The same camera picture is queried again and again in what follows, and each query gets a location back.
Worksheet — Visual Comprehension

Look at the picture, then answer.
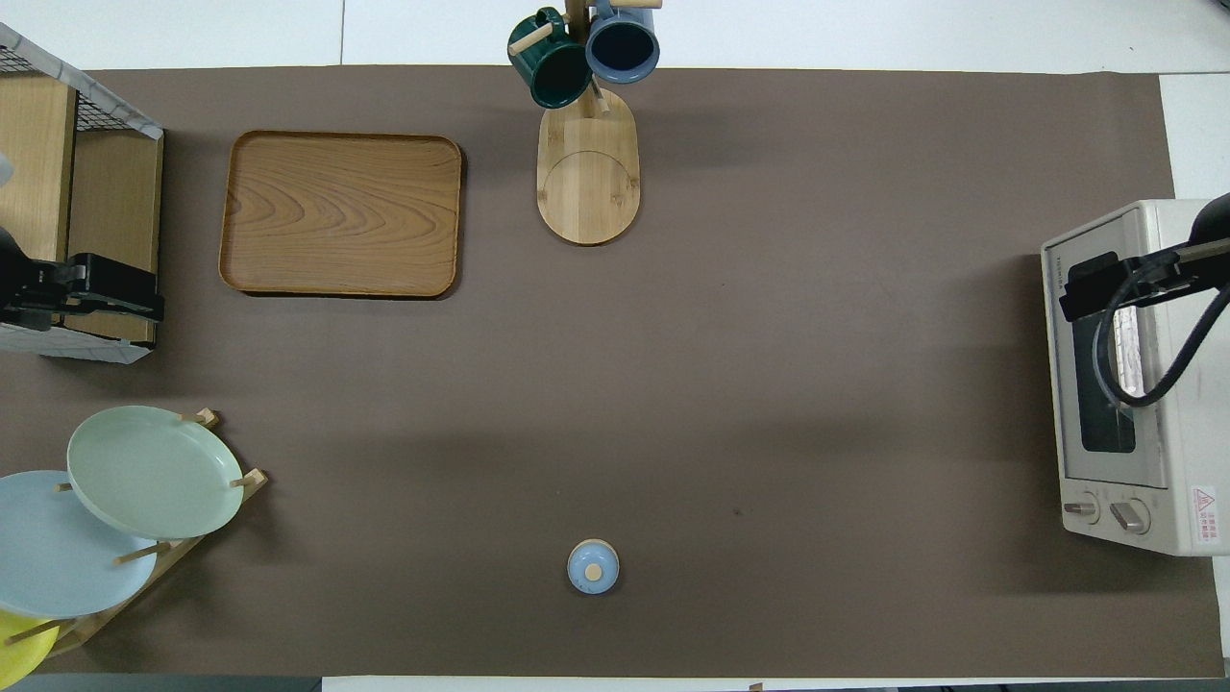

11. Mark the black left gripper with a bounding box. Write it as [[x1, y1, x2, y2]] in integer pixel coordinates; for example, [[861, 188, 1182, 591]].
[[0, 226, 166, 334]]

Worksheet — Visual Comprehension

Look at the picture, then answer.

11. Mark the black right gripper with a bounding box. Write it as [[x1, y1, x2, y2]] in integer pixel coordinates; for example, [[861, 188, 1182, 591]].
[[1059, 192, 1230, 323]]

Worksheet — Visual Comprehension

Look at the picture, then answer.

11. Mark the white toaster oven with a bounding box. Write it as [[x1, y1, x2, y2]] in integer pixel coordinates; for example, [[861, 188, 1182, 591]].
[[1041, 199, 1230, 558]]

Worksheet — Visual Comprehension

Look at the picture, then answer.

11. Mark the pale green plate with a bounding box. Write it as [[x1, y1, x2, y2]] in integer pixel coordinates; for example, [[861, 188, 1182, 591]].
[[66, 405, 245, 541]]

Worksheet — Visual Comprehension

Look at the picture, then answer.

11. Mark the grey marbled cloth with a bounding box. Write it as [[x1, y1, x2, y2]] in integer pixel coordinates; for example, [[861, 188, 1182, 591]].
[[0, 21, 166, 141]]

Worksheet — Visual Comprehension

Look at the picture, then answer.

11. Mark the wooden plate rack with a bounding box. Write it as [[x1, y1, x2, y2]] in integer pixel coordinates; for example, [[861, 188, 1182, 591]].
[[0, 408, 269, 659]]

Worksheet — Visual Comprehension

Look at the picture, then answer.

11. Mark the wooden serving tray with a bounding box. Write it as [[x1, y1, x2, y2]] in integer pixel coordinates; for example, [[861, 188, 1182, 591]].
[[218, 130, 464, 299]]

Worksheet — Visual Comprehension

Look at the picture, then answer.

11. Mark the large light blue plate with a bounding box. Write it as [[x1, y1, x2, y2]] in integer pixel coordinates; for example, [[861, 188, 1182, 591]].
[[0, 470, 160, 620]]

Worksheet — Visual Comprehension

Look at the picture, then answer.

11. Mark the brown table mat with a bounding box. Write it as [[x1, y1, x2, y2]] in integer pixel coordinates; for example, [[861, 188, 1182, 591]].
[[0, 65, 1226, 679]]

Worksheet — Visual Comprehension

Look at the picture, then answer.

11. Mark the yellow plate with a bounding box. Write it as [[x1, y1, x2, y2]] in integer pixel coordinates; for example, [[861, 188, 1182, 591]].
[[0, 608, 59, 691]]

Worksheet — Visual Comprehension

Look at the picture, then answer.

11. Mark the wooden mug tree stand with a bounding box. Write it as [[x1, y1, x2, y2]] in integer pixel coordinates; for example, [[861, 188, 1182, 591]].
[[507, 0, 664, 247]]

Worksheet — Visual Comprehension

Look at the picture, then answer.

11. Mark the dark green mug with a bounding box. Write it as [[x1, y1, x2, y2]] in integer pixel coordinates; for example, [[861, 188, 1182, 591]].
[[506, 8, 594, 110]]

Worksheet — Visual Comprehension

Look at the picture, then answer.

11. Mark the blue mug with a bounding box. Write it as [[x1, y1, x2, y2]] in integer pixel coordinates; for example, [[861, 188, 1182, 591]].
[[584, 0, 662, 86]]

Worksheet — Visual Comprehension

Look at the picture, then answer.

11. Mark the small blue dome lid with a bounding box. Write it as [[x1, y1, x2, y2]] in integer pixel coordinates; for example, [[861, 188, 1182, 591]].
[[566, 538, 621, 596]]

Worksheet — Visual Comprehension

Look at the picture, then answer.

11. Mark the wood and wire shelf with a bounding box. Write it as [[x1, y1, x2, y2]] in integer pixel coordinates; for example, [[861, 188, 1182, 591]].
[[0, 21, 166, 364]]

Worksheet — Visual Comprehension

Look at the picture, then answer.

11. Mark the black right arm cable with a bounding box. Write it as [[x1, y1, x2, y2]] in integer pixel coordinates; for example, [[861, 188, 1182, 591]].
[[1095, 255, 1230, 409]]

